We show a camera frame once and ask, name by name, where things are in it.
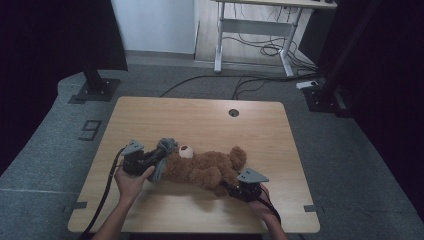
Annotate long black floor cable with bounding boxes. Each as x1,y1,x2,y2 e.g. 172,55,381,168
159,73,318,98

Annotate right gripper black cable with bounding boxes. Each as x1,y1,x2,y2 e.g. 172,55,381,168
259,184,283,224

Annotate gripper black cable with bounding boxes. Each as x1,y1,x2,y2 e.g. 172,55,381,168
259,184,283,224
79,146,128,240

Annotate tangled black floor cables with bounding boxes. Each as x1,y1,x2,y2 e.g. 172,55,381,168
222,33,318,73

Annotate white desk frame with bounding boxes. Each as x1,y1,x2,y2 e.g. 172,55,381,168
213,0,338,78

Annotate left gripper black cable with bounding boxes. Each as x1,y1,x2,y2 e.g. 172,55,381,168
79,146,128,240

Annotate person's right hand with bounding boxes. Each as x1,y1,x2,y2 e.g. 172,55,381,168
248,192,278,223

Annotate tall black slanted stand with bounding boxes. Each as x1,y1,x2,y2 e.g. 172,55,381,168
303,0,384,118

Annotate person's left hand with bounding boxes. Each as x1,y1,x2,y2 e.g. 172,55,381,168
114,164,156,205

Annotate black curtain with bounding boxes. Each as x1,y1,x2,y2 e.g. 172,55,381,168
316,0,424,214
0,0,129,174

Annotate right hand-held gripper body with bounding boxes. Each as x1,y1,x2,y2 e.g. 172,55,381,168
229,167,270,203

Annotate black stand base left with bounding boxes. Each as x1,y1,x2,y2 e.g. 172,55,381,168
68,61,122,104

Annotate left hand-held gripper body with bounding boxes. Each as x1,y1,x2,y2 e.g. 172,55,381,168
121,139,153,177

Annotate brown plush teddy bear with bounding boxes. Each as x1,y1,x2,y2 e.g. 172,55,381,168
161,144,248,198

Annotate white power strip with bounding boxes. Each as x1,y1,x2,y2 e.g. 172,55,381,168
295,79,319,90

